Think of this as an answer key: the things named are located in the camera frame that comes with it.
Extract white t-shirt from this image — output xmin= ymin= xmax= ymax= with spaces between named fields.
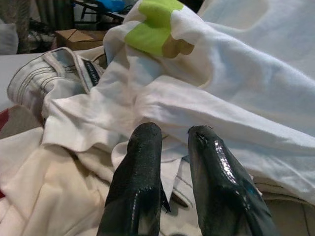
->
xmin=41 ymin=0 xmax=315 ymax=205

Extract red garment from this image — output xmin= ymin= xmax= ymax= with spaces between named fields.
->
xmin=0 ymin=108 xmax=12 ymax=132

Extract cream white garment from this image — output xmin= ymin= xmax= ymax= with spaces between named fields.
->
xmin=0 ymin=126 xmax=119 ymax=236

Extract grey patterned curtain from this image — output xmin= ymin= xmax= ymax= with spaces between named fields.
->
xmin=14 ymin=0 xmax=58 ymax=54

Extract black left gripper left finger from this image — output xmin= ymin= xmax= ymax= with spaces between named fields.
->
xmin=97 ymin=122 xmax=172 ymax=236

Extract blue plastic item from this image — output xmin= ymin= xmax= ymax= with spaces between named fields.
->
xmin=94 ymin=0 xmax=131 ymax=11

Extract open brown cardboard box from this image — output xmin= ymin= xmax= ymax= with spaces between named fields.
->
xmin=55 ymin=28 xmax=109 ymax=51

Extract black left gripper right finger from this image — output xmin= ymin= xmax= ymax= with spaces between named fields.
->
xmin=187 ymin=124 xmax=282 ymax=236

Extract beige white jeans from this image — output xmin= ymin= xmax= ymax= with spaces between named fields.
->
xmin=6 ymin=46 xmax=315 ymax=236

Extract grey cushion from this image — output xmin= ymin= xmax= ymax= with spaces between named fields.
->
xmin=0 ymin=19 xmax=19 ymax=55

